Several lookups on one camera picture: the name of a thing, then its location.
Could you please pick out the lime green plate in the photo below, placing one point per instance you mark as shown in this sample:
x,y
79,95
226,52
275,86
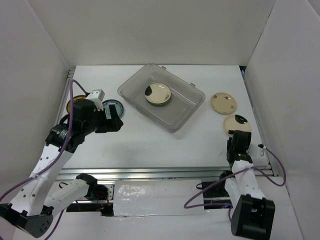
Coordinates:
x,y
158,104

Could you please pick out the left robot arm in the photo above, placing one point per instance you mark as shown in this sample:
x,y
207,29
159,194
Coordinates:
x,y
34,208

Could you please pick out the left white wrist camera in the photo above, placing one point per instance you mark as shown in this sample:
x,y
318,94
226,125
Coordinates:
x,y
97,97

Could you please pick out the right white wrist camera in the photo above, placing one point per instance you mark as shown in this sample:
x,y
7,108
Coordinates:
x,y
255,151

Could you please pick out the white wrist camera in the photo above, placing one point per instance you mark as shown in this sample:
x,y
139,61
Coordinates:
x,y
97,97
255,151

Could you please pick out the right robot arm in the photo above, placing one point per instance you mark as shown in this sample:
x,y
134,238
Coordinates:
x,y
253,213

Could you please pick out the yellow patterned plate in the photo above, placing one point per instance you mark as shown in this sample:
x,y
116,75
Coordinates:
x,y
75,99

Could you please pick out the clear plastic bin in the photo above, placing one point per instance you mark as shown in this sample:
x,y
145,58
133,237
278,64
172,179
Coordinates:
x,y
185,99

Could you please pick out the cream plate small flowers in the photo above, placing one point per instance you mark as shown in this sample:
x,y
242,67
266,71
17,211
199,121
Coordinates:
x,y
223,103

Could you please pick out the blue patterned plate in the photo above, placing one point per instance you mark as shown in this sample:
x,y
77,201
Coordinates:
x,y
118,105

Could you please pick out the white cover panel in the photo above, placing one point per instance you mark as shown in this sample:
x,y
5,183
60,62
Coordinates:
x,y
154,198

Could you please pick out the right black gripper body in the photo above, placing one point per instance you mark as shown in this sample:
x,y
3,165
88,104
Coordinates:
x,y
229,145

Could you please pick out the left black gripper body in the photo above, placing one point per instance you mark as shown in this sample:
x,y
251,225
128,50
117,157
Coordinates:
x,y
98,123

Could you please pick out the cream plate black brushstroke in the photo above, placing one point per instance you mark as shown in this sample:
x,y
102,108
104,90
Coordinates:
x,y
157,93
236,122

